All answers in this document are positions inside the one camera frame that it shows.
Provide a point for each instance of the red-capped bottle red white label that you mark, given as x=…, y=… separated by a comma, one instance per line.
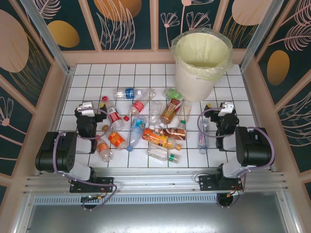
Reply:
x=114, y=116

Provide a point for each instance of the clear bottle pink label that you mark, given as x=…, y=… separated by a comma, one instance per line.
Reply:
x=203, y=138

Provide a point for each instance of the slim clear bottle green cap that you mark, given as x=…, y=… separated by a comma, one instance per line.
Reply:
x=185, y=110

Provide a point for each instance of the clear bottle blue label white cap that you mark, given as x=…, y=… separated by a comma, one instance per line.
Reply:
x=130, y=93

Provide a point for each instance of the large bottle blue label blue cap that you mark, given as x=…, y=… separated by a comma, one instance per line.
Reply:
x=136, y=131

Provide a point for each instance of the amber tea bottle red label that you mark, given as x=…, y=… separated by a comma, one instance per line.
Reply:
x=170, y=110

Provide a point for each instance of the clear bottle green label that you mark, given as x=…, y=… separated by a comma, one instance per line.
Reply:
x=171, y=93

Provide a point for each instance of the brown drink bottle white cap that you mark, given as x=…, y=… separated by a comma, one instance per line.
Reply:
x=176, y=133

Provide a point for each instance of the clear unlabelled plastic bottle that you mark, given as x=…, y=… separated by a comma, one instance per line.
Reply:
x=155, y=111

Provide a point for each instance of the orange juice bottle orange label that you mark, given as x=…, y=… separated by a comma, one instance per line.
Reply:
x=155, y=138

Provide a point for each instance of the square clear bottle green cap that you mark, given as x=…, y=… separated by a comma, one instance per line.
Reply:
x=158, y=151

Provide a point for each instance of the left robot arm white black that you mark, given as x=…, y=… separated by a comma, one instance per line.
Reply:
x=56, y=153

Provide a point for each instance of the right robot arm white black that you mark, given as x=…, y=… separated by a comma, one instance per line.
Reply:
x=255, y=148

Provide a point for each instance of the cream plastic waste bin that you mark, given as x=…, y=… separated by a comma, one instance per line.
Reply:
x=194, y=87

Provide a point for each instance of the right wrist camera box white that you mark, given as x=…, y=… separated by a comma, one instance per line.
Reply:
x=226, y=108

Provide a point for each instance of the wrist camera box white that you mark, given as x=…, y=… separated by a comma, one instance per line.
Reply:
x=226, y=108
x=85, y=108

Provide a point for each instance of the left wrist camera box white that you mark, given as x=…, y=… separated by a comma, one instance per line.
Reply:
x=85, y=108

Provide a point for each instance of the aluminium side rail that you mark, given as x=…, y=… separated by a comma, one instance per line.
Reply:
x=56, y=121
x=255, y=109

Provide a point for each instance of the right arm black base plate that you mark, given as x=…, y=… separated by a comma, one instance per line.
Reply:
x=207, y=182

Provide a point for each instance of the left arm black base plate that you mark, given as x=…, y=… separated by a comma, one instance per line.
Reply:
x=105, y=184

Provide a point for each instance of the aluminium frame post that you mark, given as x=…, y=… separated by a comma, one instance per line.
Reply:
x=264, y=24
x=58, y=58

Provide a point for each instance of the aluminium mounting rail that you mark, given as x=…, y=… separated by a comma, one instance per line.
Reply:
x=155, y=180

